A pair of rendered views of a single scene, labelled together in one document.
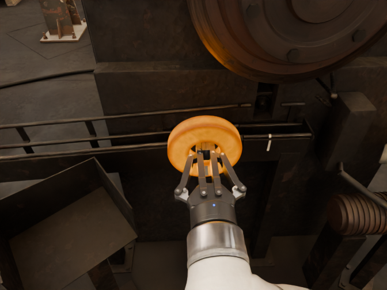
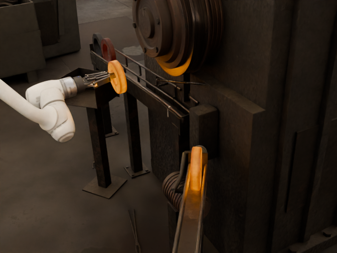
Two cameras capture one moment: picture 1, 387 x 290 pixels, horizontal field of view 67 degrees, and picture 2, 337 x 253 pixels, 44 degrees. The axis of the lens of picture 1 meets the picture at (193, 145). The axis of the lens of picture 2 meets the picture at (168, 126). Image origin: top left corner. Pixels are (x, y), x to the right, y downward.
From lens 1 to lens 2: 1.79 m
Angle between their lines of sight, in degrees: 54
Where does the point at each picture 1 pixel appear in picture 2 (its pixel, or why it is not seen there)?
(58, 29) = not seen: hidden behind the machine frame
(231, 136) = (116, 72)
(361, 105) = (198, 110)
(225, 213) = (76, 79)
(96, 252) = (85, 104)
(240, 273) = (55, 83)
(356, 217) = (167, 180)
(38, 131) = not seen: hidden behind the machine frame
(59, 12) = not seen: hidden behind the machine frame
